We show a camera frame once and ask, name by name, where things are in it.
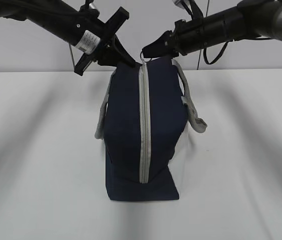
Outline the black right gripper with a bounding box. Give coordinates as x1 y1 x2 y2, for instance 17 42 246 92
141 19 187 59

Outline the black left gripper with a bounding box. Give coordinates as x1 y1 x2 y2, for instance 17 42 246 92
74 7 136 75

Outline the navy blue lunch bag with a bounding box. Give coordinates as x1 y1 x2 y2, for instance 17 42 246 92
95 56 207 202

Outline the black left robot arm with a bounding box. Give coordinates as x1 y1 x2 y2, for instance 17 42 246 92
0 0 136 76

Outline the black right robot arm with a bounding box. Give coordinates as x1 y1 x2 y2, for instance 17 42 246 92
142 0 282 59

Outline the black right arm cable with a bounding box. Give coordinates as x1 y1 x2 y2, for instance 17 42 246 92
202 37 272 65

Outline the grey left hanging cord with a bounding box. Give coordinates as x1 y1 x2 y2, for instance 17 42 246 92
68 44 76 71

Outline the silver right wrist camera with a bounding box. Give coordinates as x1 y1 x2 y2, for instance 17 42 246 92
172 0 191 9

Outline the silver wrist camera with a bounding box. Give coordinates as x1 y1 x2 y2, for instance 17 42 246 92
172 0 191 9
84 0 98 11

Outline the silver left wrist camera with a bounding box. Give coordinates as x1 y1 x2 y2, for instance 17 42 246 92
84 0 98 11

